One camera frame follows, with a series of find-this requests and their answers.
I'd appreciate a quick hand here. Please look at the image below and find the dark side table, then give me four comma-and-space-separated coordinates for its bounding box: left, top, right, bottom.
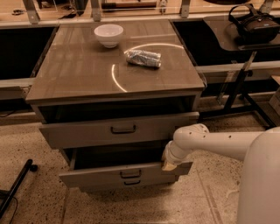
200, 16, 279, 130

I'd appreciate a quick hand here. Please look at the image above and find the silver foil snack bag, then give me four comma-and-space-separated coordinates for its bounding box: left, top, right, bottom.
125, 49, 161, 68

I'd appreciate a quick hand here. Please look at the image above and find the grey bottom drawer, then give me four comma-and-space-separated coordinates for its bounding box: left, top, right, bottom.
79, 175, 179, 193

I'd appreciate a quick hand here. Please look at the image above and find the white bowl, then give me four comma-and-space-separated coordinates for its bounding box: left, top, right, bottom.
94, 24, 123, 48

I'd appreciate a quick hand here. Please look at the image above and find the metal railing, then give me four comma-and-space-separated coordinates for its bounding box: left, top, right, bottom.
0, 0, 280, 27

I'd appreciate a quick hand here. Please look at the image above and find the grey drawer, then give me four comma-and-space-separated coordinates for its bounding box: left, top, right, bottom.
59, 146, 193, 188
40, 112, 199, 149
79, 175, 179, 193

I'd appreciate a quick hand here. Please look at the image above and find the grey top drawer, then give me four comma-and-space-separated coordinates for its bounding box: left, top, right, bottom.
40, 112, 199, 149

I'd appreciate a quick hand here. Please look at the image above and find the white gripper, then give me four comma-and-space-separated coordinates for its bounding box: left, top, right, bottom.
162, 141, 192, 172

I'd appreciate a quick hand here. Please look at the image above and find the black stand leg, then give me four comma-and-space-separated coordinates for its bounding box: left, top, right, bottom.
0, 159, 38, 219

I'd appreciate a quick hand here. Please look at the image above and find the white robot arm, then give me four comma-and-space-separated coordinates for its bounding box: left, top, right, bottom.
162, 123, 280, 224

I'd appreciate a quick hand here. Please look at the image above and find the grey drawer cabinet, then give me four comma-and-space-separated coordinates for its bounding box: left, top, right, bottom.
25, 19, 206, 193

